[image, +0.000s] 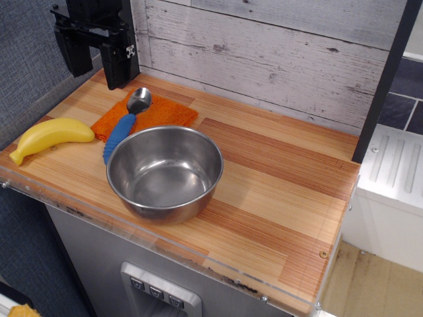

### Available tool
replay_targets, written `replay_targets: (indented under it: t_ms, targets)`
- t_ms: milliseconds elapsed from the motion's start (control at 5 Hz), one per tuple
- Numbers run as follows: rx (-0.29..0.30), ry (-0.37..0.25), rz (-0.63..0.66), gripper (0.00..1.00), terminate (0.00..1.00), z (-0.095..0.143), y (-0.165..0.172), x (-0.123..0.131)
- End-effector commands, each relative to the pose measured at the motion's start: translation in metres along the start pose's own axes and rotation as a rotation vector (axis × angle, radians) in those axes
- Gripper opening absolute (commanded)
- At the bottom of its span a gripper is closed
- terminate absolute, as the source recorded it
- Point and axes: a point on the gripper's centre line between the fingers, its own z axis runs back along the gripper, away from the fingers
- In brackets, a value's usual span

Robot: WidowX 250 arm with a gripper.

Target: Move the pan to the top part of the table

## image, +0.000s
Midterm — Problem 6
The blue handled metal spoon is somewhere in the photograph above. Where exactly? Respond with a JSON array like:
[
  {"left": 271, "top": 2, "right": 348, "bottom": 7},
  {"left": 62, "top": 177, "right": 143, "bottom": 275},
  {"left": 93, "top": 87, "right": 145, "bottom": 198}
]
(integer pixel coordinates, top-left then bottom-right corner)
[{"left": 102, "top": 87, "right": 152, "bottom": 164}]

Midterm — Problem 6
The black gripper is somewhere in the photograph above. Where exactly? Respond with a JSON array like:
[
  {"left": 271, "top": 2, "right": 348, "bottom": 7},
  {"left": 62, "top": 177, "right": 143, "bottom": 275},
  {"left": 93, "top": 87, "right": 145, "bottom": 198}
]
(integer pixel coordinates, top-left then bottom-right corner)
[{"left": 50, "top": 0, "right": 131, "bottom": 90}]

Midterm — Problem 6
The yellow plastic banana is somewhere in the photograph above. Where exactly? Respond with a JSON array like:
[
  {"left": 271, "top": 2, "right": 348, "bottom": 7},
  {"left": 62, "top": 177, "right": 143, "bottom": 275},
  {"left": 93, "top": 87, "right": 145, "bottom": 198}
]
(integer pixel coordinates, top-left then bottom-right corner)
[{"left": 9, "top": 118, "right": 95, "bottom": 165}]

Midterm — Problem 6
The yellow object bottom left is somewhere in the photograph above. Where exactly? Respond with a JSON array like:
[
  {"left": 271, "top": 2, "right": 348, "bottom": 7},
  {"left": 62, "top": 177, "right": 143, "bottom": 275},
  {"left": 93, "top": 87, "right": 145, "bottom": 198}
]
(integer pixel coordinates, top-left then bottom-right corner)
[{"left": 7, "top": 304, "right": 41, "bottom": 317}]

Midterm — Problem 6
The grey dispenser button panel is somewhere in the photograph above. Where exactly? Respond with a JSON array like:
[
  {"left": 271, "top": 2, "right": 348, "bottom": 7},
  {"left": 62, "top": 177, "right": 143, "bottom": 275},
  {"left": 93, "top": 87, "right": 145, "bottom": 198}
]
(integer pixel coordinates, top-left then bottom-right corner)
[{"left": 120, "top": 262, "right": 203, "bottom": 316}]

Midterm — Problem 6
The black right corner post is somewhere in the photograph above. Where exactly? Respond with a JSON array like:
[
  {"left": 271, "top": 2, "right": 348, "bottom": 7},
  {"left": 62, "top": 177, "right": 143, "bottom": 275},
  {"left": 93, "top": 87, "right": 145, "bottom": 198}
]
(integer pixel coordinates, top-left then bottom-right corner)
[{"left": 352, "top": 0, "right": 422, "bottom": 164}]

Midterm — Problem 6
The stainless steel pot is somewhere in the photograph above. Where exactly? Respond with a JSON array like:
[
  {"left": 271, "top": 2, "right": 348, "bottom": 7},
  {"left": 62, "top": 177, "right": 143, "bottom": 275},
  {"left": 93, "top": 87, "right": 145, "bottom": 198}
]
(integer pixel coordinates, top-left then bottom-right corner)
[{"left": 106, "top": 125, "right": 224, "bottom": 225}]

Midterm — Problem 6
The orange cloth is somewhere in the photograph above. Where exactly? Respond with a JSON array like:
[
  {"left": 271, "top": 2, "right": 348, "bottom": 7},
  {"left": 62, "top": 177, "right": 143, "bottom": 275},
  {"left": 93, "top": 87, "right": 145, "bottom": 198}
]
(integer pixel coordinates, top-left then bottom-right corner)
[{"left": 91, "top": 89, "right": 199, "bottom": 142}]

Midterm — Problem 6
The white toy sink unit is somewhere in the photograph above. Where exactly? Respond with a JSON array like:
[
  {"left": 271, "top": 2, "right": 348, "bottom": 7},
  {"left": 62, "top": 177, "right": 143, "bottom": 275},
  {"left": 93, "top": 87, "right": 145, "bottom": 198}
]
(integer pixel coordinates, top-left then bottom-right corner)
[{"left": 342, "top": 125, "right": 422, "bottom": 271}]

